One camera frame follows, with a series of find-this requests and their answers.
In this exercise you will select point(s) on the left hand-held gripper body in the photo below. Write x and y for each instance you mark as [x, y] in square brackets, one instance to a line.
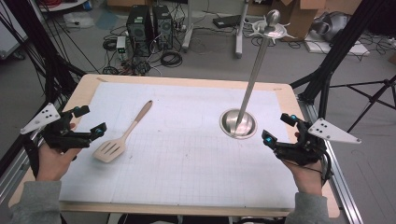
[62, 138]

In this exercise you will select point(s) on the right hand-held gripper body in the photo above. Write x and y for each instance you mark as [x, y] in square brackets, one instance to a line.
[299, 149]

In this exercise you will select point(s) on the beige slotted spatula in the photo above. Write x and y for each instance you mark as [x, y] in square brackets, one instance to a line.
[109, 151]

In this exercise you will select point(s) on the silver metal utensil stand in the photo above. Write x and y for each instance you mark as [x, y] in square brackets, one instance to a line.
[246, 126]

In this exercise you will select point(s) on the person's left hand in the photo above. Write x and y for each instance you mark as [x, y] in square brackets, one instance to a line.
[53, 165]

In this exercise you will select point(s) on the person's right hand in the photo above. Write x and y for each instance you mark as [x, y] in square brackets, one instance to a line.
[308, 180]

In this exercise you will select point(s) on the small white electronic box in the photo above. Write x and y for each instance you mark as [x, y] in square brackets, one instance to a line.
[121, 43]

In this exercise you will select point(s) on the white grid mat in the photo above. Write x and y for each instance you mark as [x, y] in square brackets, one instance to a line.
[174, 168]

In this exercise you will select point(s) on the black tripod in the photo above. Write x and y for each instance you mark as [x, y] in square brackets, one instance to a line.
[373, 96]

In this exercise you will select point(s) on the clear plastic bag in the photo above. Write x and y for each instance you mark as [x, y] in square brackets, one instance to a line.
[78, 20]

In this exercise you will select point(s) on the flat white board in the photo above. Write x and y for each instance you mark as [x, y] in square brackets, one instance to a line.
[351, 48]

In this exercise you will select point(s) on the white stand leg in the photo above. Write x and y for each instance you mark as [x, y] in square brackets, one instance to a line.
[239, 37]
[187, 34]

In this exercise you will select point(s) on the black computer tower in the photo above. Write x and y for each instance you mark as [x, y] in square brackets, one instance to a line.
[162, 26]
[139, 29]

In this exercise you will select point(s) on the brown cardboard box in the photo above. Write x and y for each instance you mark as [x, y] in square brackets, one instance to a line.
[303, 18]

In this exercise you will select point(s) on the grey rounded device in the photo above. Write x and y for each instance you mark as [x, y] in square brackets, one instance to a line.
[331, 26]

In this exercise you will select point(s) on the white cabinet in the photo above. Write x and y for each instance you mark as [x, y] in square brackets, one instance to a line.
[11, 34]

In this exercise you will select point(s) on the flat black box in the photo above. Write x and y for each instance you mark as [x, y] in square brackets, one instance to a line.
[229, 21]

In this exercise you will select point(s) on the aluminium table rail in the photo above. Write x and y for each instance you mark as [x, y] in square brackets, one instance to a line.
[341, 186]
[12, 174]

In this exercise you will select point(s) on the black frame strut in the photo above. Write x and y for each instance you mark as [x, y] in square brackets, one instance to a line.
[37, 40]
[339, 46]

